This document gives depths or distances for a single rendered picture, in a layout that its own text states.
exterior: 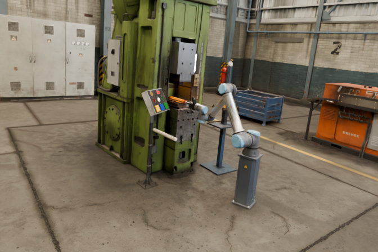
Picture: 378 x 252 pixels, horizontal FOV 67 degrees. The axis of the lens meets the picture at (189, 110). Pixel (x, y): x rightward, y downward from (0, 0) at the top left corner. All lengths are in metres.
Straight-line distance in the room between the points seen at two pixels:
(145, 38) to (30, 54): 4.97
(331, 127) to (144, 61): 4.14
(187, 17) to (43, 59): 5.34
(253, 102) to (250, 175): 4.32
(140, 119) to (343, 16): 8.62
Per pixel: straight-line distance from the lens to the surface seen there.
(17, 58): 8.44
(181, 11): 3.89
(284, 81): 11.96
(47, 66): 8.56
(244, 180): 3.36
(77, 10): 9.40
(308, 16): 11.84
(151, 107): 3.23
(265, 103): 7.26
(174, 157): 3.92
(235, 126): 3.13
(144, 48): 3.93
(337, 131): 6.46
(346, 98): 6.18
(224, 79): 11.28
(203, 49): 4.16
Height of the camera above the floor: 1.70
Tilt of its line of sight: 12 degrees down
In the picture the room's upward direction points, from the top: 5 degrees clockwise
